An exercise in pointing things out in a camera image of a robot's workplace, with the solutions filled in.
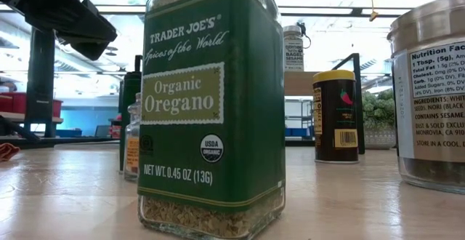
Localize black spice jar yellow lid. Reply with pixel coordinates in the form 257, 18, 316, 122
312, 69, 360, 165

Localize small glass jar orange label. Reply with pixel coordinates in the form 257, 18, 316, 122
124, 92, 142, 182

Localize wooden background table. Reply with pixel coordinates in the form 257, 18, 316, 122
0, 111, 65, 124

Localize red and black box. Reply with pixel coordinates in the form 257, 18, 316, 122
118, 71, 143, 174

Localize bagel seasoning jar white lid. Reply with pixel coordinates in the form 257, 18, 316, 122
282, 24, 305, 73

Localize red bins on background table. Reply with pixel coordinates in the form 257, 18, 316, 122
0, 92, 64, 114

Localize green plant in white pot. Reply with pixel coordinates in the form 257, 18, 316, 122
361, 89, 397, 151

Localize brown wooden cup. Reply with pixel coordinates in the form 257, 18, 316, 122
387, 0, 465, 196

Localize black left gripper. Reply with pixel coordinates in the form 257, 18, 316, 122
0, 0, 118, 61

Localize folded orange cloth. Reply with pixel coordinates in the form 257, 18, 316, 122
0, 142, 21, 163

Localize shelving with blue bins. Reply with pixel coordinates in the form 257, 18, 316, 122
285, 97, 315, 138

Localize green oregano spice jar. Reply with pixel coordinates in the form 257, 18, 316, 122
137, 0, 287, 240

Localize yellow hanging tag on cord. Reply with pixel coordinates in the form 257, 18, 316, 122
368, 0, 380, 23

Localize wooden shelf with black frame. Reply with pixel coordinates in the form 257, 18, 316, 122
134, 52, 366, 156

